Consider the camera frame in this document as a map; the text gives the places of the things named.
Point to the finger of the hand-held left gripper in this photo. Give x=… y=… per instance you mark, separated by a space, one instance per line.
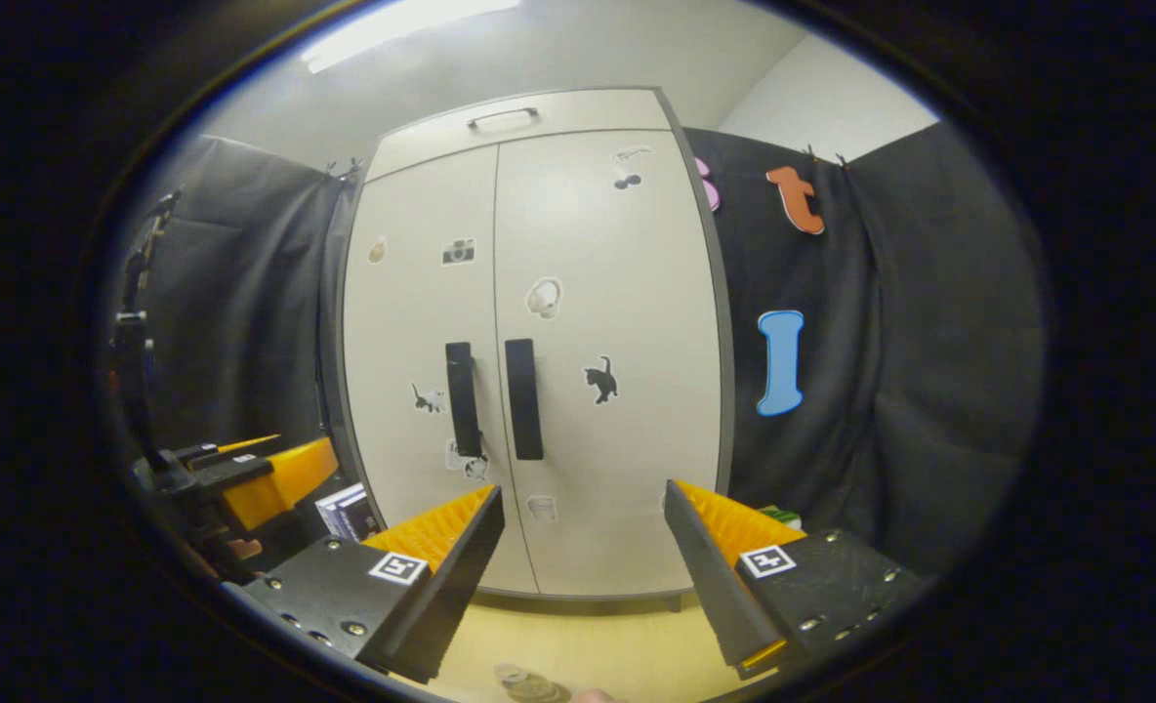
x=207 y=453
x=236 y=472

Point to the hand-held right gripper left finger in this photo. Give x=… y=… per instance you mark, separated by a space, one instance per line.
x=461 y=576

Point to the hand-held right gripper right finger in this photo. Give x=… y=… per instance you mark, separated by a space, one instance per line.
x=710 y=576

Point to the white cabinet door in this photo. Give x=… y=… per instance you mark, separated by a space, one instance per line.
x=412 y=312
x=627 y=273

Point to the white grey cabinet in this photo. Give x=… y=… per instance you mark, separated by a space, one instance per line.
x=617 y=293

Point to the white cabinet drawer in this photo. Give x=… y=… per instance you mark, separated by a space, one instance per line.
x=578 y=122

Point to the green white packet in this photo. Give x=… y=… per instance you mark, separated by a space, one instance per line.
x=781 y=516

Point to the black metal stand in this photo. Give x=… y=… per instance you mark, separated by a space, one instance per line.
x=134 y=371

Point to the white blue box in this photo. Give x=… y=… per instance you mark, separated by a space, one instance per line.
x=349 y=513

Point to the black backdrop cloth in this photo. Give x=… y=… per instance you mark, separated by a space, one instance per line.
x=236 y=293
x=929 y=391

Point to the ceiling light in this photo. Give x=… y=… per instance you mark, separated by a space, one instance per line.
x=402 y=29

